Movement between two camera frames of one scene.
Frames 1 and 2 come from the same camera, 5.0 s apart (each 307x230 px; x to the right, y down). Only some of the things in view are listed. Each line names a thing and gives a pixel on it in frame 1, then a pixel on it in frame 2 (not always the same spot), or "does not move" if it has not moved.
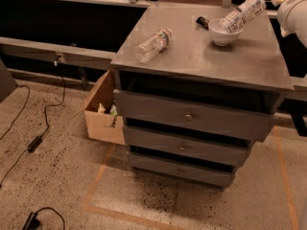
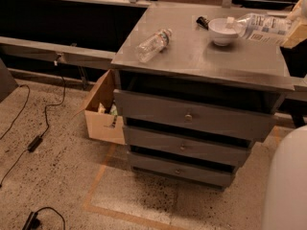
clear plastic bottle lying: (153, 45) does not move
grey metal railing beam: (57, 53) does not move
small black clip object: (200, 21) does not move
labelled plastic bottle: (243, 13) -> (266, 28)
